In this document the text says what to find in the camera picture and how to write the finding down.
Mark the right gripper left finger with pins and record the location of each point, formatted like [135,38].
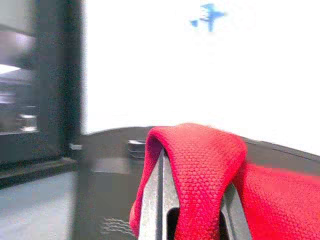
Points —
[152,200]

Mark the red mesh cloth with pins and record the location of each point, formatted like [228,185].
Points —
[205,170]

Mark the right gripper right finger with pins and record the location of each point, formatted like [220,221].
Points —
[235,215]

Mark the dark vertical post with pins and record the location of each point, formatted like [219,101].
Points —
[60,80]

